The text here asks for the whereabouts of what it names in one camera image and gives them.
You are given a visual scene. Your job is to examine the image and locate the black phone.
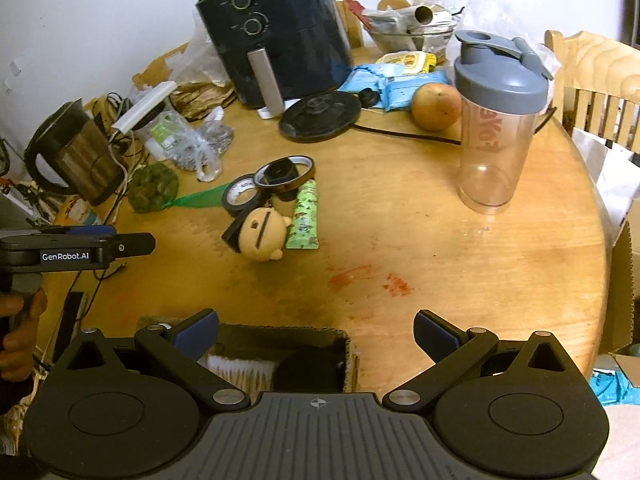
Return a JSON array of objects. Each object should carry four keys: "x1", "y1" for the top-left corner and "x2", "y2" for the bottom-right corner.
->
[{"x1": 52, "y1": 291, "x2": 86, "y2": 361}]

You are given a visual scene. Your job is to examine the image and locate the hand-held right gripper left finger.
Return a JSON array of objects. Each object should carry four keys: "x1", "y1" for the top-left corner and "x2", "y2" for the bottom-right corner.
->
[{"x1": 65, "y1": 308, "x2": 251, "y2": 412}]

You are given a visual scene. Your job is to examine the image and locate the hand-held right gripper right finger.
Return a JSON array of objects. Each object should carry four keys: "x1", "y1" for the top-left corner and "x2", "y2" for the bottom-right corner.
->
[{"x1": 382, "y1": 309, "x2": 573, "y2": 413}]

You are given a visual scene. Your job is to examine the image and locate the amber tape roll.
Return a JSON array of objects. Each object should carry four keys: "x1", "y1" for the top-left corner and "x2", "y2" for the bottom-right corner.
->
[{"x1": 252, "y1": 155, "x2": 317, "y2": 202}]

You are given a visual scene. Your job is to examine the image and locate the white foil packet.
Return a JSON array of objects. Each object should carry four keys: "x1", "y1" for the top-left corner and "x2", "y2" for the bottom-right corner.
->
[{"x1": 370, "y1": 10, "x2": 416, "y2": 31}]

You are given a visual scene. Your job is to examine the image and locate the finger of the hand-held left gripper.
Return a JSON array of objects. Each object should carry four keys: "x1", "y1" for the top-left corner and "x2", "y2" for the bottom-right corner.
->
[
  {"x1": 102, "y1": 231, "x2": 157, "y2": 262},
  {"x1": 37, "y1": 224, "x2": 118, "y2": 240}
]

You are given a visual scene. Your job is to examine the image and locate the green net bag of nuts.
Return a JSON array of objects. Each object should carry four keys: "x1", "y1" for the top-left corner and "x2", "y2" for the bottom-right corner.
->
[{"x1": 127, "y1": 162, "x2": 236, "y2": 215}]

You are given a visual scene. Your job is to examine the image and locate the clear packet with green label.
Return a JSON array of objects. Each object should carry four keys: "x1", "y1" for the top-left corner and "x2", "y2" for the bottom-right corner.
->
[{"x1": 142, "y1": 110, "x2": 201, "y2": 161}]

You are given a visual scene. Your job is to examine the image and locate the large cardboard box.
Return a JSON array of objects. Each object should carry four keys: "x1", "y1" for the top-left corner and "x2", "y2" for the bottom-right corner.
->
[{"x1": 597, "y1": 220, "x2": 640, "y2": 361}]

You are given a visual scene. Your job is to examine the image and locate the black tape roll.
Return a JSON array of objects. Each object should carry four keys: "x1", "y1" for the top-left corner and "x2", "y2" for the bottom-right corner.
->
[{"x1": 221, "y1": 173, "x2": 263, "y2": 218}]

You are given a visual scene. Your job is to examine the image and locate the white power strip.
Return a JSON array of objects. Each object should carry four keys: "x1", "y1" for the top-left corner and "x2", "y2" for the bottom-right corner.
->
[{"x1": 111, "y1": 81, "x2": 178, "y2": 133}]

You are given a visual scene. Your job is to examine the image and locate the white cable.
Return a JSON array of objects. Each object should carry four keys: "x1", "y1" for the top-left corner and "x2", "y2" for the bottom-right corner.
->
[{"x1": 106, "y1": 127, "x2": 132, "y2": 201}]

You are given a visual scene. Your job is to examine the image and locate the round yellow-brown pear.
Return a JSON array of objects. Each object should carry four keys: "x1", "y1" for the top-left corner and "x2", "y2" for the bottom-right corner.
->
[{"x1": 411, "y1": 82, "x2": 463, "y2": 132}]

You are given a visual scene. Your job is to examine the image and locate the black kettle base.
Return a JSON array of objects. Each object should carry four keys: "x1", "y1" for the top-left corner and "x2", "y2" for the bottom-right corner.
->
[{"x1": 278, "y1": 92, "x2": 363, "y2": 143}]

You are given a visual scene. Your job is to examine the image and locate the teal plastic packet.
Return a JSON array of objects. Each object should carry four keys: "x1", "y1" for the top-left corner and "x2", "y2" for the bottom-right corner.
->
[{"x1": 587, "y1": 370, "x2": 640, "y2": 406}]

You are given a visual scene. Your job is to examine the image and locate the small black block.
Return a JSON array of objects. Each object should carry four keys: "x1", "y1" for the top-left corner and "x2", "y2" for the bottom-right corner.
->
[{"x1": 221, "y1": 220, "x2": 246, "y2": 253}]

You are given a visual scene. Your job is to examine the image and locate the yellow cartoon figure toy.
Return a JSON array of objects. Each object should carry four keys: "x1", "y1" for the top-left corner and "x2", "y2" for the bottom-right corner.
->
[{"x1": 236, "y1": 206, "x2": 293, "y2": 262}]

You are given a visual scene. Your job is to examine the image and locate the steel electric kettle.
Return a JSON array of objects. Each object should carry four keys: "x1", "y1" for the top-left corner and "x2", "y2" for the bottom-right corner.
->
[{"x1": 24, "y1": 99, "x2": 126, "y2": 206}]

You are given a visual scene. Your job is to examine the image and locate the crumpled bag with brown contents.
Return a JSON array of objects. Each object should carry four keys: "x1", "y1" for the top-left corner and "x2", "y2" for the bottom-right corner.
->
[{"x1": 170, "y1": 30, "x2": 238, "y2": 121}]

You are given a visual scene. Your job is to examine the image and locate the clear shaker bottle grey lid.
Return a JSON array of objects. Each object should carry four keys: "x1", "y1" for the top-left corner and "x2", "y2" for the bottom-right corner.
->
[{"x1": 452, "y1": 30, "x2": 556, "y2": 216}]

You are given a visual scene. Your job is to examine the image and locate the blue wipes packet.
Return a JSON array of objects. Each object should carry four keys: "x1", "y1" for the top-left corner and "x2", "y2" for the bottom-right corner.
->
[
  {"x1": 381, "y1": 70, "x2": 451, "y2": 112},
  {"x1": 336, "y1": 63, "x2": 401, "y2": 96}
]

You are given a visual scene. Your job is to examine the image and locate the red snack packet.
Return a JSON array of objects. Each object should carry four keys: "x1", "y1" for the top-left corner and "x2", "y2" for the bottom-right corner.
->
[{"x1": 342, "y1": 0, "x2": 373, "y2": 31}]

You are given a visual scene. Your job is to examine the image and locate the glass bowl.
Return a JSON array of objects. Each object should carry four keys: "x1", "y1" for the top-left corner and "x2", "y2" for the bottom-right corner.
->
[{"x1": 367, "y1": 15, "x2": 461, "y2": 56}]

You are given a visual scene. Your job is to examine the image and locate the black round jar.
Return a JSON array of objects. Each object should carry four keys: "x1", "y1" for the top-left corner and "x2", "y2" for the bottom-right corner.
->
[{"x1": 272, "y1": 350, "x2": 347, "y2": 395}]

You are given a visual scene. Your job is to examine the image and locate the yellow wipes packet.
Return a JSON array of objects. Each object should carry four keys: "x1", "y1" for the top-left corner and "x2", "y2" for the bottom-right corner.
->
[{"x1": 375, "y1": 51, "x2": 438, "y2": 75}]

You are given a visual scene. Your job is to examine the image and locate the black air fryer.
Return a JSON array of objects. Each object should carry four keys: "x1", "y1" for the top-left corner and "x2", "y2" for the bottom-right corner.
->
[{"x1": 195, "y1": 0, "x2": 354, "y2": 115}]

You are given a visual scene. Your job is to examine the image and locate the pack of cotton swabs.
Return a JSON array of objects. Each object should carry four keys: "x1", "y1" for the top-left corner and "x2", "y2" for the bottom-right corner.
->
[{"x1": 206, "y1": 354, "x2": 278, "y2": 395}]

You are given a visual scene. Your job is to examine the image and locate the green printed tube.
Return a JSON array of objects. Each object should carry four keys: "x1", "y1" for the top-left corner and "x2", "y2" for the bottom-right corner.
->
[{"x1": 285, "y1": 179, "x2": 321, "y2": 251}]

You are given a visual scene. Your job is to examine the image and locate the black hexagonal holder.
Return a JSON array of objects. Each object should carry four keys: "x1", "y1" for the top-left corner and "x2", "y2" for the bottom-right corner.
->
[{"x1": 263, "y1": 159, "x2": 297, "y2": 184}]

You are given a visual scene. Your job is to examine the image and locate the white paper bag black handles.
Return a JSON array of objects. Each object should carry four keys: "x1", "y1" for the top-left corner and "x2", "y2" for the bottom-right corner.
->
[{"x1": 570, "y1": 127, "x2": 640, "y2": 241}]

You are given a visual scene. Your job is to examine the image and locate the silver foil roll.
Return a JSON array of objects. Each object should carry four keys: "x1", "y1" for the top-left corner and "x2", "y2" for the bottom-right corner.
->
[{"x1": 400, "y1": 4, "x2": 436, "y2": 28}]

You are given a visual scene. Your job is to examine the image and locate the white plastic bag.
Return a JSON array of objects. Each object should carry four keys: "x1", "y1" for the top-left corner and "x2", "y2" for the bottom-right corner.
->
[{"x1": 450, "y1": 0, "x2": 563, "y2": 81}]

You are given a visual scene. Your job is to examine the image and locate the black kettle base cable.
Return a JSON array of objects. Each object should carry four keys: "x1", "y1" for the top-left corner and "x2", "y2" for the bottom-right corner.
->
[{"x1": 350, "y1": 105, "x2": 560, "y2": 147}]

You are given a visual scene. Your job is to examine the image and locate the person's left hand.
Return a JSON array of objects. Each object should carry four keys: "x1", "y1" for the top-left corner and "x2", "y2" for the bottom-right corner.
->
[{"x1": 0, "y1": 287, "x2": 49, "y2": 386}]

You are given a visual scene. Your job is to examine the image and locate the clear bag of seeds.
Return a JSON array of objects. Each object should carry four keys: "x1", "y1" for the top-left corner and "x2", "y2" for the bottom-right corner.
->
[{"x1": 170, "y1": 106, "x2": 236, "y2": 182}]

